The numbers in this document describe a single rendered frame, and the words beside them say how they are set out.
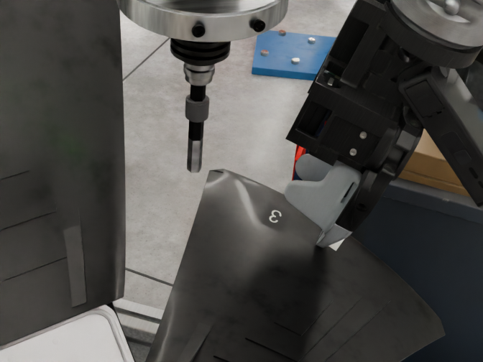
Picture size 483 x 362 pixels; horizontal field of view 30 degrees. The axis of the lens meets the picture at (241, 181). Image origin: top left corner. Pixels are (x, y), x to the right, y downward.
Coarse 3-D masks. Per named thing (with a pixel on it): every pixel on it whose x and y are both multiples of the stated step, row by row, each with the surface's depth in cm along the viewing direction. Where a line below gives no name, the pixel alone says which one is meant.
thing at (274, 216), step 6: (270, 204) 72; (264, 210) 72; (270, 210) 72; (276, 210) 72; (282, 210) 72; (264, 216) 71; (270, 216) 71; (276, 216) 71; (282, 216) 72; (288, 216) 72; (264, 222) 70; (270, 222) 71; (276, 222) 71; (282, 222) 71; (276, 228) 70
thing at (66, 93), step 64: (0, 0) 50; (64, 0) 51; (0, 64) 48; (64, 64) 50; (0, 128) 47; (64, 128) 48; (0, 192) 46; (64, 192) 47; (0, 256) 46; (64, 256) 46; (0, 320) 45; (64, 320) 46
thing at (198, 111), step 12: (192, 96) 39; (204, 96) 39; (192, 108) 39; (204, 108) 39; (192, 120) 40; (204, 120) 40; (192, 132) 40; (192, 144) 40; (192, 156) 41; (192, 168) 41
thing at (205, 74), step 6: (186, 66) 38; (192, 66) 38; (198, 66) 38; (204, 66) 38; (210, 66) 38; (186, 72) 38; (192, 72) 38; (198, 72) 38; (204, 72) 38; (210, 72) 38; (186, 78) 38; (192, 78) 38; (198, 78) 38; (204, 78) 38; (210, 78) 38; (192, 84) 38; (198, 84) 38; (204, 84) 38
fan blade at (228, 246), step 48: (240, 192) 72; (192, 240) 67; (240, 240) 68; (288, 240) 70; (192, 288) 63; (240, 288) 64; (288, 288) 65; (336, 288) 67; (384, 288) 70; (192, 336) 59; (240, 336) 60; (288, 336) 61; (336, 336) 62; (384, 336) 65; (432, 336) 69
